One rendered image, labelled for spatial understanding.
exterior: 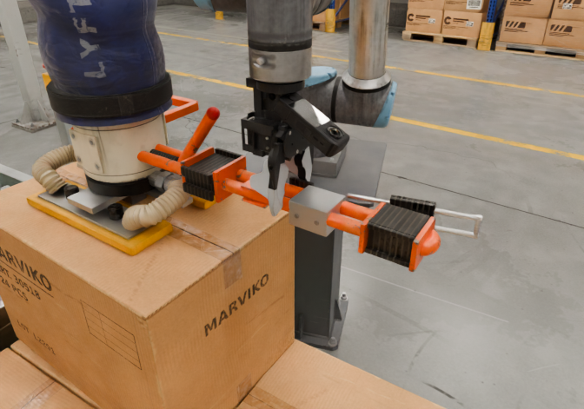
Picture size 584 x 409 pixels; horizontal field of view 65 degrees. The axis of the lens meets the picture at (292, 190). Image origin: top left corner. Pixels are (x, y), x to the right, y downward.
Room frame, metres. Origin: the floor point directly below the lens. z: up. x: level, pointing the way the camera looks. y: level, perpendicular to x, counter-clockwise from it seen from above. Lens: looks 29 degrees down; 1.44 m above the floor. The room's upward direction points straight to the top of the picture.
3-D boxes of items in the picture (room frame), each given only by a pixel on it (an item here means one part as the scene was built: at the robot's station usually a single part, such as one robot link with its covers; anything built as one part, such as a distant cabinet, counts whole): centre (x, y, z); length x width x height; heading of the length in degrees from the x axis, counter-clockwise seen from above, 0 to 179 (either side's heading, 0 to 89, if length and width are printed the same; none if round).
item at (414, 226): (0.54, -0.15, 1.08); 0.08 x 0.07 x 0.05; 57
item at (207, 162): (0.74, 0.14, 1.08); 0.10 x 0.08 x 0.06; 147
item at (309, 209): (0.62, -0.04, 1.07); 0.07 x 0.07 x 0.04; 57
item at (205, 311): (0.85, 0.35, 0.74); 0.60 x 0.40 x 0.40; 55
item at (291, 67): (0.66, 0.02, 1.29); 0.10 x 0.09 x 0.05; 147
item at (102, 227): (0.80, 0.40, 0.97); 0.34 x 0.10 x 0.05; 57
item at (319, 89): (1.49, -0.08, 0.99); 0.17 x 0.15 x 0.18; 72
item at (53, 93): (0.88, 0.35, 1.19); 0.23 x 0.23 x 0.04
